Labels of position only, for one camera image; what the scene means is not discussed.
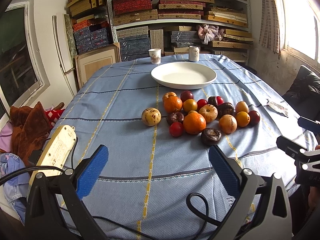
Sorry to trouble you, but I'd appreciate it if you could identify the red tomato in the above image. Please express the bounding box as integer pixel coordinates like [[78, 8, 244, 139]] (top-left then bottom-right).
[[197, 99, 208, 111], [169, 122, 184, 138]]

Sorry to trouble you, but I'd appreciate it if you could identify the dark brown fruit front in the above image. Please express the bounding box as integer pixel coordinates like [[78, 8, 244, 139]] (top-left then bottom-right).
[[201, 128, 222, 146]]

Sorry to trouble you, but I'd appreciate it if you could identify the brown plush toy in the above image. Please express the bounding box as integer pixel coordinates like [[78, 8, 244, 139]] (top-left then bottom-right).
[[10, 102, 65, 166]]

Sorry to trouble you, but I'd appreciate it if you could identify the wooden framed board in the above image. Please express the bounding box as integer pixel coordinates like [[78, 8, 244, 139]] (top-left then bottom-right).
[[75, 42, 121, 88]]

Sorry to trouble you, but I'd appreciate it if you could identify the white ceramic plate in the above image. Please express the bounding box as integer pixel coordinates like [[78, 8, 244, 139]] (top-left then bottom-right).
[[151, 62, 217, 90]]

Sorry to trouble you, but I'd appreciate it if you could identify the pink crumpled cloth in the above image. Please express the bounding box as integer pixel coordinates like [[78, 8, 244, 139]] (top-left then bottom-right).
[[196, 24, 225, 45]]

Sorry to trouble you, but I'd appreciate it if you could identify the white metal shelf unit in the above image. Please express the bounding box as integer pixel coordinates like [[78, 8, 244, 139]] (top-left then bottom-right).
[[106, 0, 254, 63]]

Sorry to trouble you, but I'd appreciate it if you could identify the yellow orange round fruit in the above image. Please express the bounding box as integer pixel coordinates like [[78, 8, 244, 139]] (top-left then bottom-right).
[[183, 99, 197, 113]]

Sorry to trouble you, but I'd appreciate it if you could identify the window with white frame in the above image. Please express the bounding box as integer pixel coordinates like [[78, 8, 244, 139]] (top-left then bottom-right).
[[1, 0, 50, 116]]

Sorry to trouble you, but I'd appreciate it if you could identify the crumpled paper wrapper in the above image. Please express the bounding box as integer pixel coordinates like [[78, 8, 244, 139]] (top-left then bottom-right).
[[267, 100, 289, 118]]

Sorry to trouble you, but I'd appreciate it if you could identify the white paper cup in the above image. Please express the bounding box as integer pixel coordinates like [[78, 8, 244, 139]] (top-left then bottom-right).
[[149, 48, 162, 64]]

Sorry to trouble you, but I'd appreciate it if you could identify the dark purple fruit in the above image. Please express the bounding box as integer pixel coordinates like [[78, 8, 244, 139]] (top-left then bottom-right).
[[217, 102, 234, 118]]

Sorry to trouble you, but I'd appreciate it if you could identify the yellow speckled apple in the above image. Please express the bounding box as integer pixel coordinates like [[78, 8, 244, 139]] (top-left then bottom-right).
[[142, 108, 162, 127]]

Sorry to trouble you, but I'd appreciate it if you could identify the large orange front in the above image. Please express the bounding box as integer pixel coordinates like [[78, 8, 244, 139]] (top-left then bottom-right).
[[183, 112, 207, 135]]

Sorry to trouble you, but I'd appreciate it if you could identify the dark red plum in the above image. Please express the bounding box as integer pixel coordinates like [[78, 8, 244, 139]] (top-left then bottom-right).
[[180, 90, 194, 102], [248, 110, 260, 126]]

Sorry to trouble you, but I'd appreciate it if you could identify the large orange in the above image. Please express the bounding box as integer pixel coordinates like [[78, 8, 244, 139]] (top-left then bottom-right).
[[183, 112, 207, 135], [164, 96, 183, 114]]

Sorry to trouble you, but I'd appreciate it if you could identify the cream power strip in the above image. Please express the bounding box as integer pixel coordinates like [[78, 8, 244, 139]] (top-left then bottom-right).
[[29, 125, 77, 186]]

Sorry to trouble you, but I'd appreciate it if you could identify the white beverage can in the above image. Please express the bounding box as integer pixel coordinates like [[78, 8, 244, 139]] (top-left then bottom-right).
[[188, 46, 200, 62]]

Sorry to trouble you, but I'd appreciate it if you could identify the black leather chair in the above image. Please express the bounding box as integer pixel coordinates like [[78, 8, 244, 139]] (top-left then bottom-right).
[[283, 65, 320, 121]]

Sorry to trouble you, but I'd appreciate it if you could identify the large orange back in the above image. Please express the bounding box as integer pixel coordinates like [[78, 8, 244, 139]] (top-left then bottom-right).
[[164, 96, 183, 114]]

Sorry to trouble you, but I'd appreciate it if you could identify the blue checked tablecloth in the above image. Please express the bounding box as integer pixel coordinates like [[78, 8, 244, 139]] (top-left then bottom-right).
[[57, 54, 317, 239]]

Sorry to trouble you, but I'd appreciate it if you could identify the checked curtain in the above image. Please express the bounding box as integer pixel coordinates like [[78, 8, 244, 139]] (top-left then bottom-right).
[[259, 0, 280, 54]]

